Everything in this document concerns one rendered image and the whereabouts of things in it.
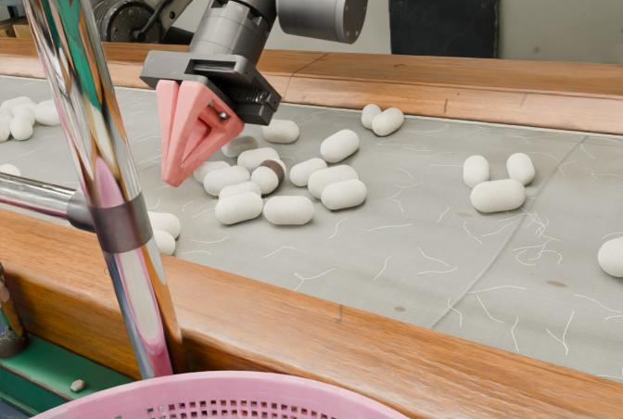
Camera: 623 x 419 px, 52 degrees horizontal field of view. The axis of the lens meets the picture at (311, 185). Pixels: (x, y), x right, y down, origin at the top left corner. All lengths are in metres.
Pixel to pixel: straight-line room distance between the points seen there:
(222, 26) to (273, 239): 0.18
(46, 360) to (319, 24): 0.31
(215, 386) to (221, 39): 0.30
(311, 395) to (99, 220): 0.11
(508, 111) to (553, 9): 1.97
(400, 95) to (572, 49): 1.97
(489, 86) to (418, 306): 0.30
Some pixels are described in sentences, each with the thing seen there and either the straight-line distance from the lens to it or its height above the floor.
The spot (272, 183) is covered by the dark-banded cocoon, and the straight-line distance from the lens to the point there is 0.49.
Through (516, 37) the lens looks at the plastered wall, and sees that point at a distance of 2.60.
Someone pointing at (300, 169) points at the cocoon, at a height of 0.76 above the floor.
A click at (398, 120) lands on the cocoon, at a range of 0.58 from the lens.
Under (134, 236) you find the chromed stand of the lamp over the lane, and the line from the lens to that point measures 0.28.
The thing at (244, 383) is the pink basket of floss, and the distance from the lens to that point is 0.29.
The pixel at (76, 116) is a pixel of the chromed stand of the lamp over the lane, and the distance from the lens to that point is 0.26.
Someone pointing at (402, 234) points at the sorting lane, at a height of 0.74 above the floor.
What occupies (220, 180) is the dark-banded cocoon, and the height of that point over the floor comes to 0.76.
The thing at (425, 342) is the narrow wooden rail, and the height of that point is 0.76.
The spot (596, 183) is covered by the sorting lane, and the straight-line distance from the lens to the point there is 0.49.
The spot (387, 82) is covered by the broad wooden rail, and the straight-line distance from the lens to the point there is 0.64.
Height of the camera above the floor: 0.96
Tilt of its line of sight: 27 degrees down
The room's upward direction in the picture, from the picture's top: 8 degrees counter-clockwise
